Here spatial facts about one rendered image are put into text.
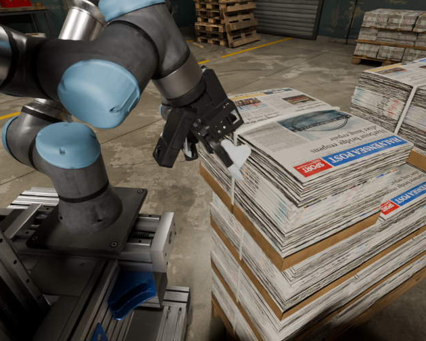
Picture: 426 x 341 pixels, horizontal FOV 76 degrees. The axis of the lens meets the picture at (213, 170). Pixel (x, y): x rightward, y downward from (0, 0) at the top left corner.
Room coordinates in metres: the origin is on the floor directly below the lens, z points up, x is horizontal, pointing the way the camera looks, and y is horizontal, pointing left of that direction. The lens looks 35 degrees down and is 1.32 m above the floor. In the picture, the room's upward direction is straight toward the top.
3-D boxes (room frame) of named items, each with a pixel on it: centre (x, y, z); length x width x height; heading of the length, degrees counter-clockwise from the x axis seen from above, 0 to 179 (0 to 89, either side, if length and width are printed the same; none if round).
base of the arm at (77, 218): (0.52, 0.31, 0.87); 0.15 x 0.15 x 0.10
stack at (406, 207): (0.79, -0.59, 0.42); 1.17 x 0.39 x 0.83; 119
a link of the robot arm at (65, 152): (0.52, 0.32, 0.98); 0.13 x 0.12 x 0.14; 58
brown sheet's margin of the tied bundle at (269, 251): (0.46, -0.22, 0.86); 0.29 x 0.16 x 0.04; 117
